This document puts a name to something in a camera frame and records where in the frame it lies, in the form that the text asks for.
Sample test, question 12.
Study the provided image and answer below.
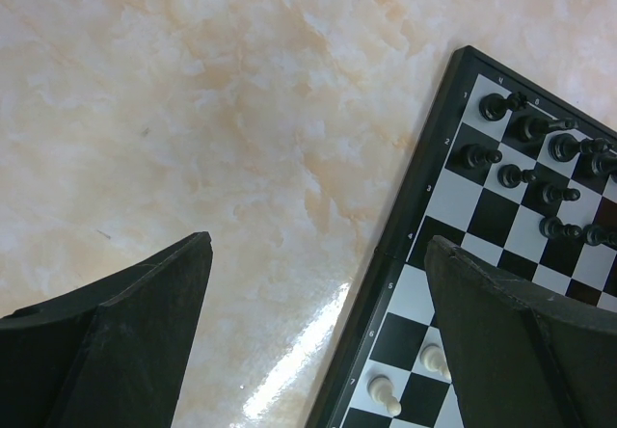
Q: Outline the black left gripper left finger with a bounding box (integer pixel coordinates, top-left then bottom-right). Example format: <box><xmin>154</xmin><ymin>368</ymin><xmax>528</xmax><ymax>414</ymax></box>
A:
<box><xmin>1</xmin><ymin>231</ymin><xmax>213</xmax><ymax>427</ymax></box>

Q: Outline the black tall chess piece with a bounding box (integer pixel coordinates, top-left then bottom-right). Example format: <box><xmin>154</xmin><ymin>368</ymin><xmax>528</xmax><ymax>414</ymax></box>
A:
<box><xmin>514</xmin><ymin>116</ymin><xmax>578</xmax><ymax>143</ymax></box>

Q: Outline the black back row piece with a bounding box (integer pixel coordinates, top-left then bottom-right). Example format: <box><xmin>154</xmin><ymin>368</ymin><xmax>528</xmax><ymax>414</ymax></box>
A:
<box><xmin>548</xmin><ymin>133</ymin><xmax>613</xmax><ymax>163</ymax></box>

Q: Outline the black corner chess piece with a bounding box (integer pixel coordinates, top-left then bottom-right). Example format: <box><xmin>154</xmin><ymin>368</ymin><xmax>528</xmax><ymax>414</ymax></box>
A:
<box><xmin>479</xmin><ymin>92</ymin><xmax>527</xmax><ymax>121</ymax></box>

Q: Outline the white pawn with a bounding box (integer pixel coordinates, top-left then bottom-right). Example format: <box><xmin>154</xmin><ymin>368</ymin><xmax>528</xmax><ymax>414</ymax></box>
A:
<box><xmin>367</xmin><ymin>375</ymin><xmax>402</xmax><ymax>417</ymax></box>
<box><xmin>420</xmin><ymin>344</ymin><xmax>452</xmax><ymax>382</ymax></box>

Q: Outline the black and grey chessboard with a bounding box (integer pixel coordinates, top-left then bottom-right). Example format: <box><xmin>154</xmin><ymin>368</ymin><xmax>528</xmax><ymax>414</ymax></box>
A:
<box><xmin>308</xmin><ymin>46</ymin><xmax>616</xmax><ymax>427</ymax></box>

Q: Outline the black pawn near corner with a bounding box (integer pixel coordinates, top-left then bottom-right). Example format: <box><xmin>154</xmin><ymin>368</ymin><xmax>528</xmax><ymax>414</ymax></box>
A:
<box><xmin>460</xmin><ymin>144</ymin><xmax>502</xmax><ymax>170</ymax></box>

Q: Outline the white pawn far left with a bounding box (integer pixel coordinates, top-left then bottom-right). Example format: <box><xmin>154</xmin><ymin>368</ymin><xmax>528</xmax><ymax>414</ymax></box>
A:
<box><xmin>367</xmin><ymin>375</ymin><xmax>402</xmax><ymax>417</ymax></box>

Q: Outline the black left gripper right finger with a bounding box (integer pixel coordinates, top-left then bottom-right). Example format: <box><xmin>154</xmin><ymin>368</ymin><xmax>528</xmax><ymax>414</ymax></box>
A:
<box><xmin>424</xmin><ymin>236</ymin><xmax>616</xmax><ymax>427</ymax></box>

